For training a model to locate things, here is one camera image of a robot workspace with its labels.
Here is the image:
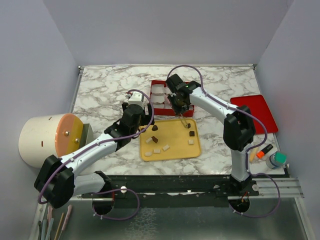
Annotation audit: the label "red chocolate box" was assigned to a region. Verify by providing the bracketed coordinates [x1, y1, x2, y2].
[148, 79, 195, 118]

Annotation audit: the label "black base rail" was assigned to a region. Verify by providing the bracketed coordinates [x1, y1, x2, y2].
[81, 174, 259, 209]

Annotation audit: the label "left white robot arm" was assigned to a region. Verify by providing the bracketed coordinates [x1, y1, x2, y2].
[34, 103, 155, 209]

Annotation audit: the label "brown bar chocolate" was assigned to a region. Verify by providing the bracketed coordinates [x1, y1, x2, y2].
[151, 136, 159, 143]

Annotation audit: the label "orange highlighter marker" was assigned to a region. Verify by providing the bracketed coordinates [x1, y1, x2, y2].
[256, 144, 274, 159]

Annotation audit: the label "grey sticks on floor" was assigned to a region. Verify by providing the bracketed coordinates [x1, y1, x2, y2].
[38, 205, 54, 240]

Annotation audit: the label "white cylinder with orange disc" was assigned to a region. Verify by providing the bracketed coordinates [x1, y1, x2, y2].
[18, 113, 94, 169]

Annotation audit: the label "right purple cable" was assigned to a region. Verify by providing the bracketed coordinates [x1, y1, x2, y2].
[166, 64, 281, 220]

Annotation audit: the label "yellow tray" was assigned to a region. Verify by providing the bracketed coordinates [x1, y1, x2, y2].
[139, 118, 202, 162]

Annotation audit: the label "white round chocolate bottom-left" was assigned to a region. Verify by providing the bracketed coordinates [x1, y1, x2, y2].
[144, 151, 153, 157]

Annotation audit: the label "red box lid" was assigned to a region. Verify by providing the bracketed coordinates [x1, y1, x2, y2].
[230, 94, 279, 134]

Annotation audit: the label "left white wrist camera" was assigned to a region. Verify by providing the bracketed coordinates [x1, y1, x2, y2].
[128, 91, 144, 109]

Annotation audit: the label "dark heart chocolate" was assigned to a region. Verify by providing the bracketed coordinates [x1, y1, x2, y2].
[152, 125, 159, 131]

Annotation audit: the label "pink silicone tongs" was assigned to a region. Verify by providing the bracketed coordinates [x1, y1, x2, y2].
[164, 94, 189, 129]

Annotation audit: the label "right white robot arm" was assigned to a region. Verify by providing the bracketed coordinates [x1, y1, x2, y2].
[165, 74, 256, 196]

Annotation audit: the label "white chocolate left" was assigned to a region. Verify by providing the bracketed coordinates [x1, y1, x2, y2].
[145, 137, 153, 144]

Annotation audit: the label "wooden stick on floor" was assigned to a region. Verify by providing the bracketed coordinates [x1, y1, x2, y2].
[54, 212, 65, 240]

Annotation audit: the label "white chocolate bottom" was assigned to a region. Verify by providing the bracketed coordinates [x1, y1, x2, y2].
[153, 149, 161, 154]

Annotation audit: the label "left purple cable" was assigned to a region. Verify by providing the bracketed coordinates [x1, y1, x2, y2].
[37, 88, 155, 221]

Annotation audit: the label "purple cable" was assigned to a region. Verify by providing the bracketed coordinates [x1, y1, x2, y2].
[37, 88, 155, 221]
[166, 64, 281, 220]

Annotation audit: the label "white chocolate centre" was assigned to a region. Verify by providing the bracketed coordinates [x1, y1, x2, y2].
[162, 144, 170, 152]

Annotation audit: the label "yellow stick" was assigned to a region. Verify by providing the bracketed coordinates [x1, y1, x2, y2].
[249, 147, 259, 163]

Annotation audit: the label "pink stick on floor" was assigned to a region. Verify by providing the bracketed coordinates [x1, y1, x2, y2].
[61, 204, 73, 231]

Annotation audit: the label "bottle with green cap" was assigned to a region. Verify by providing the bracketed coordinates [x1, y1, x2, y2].
[265, 151, 287, 170]

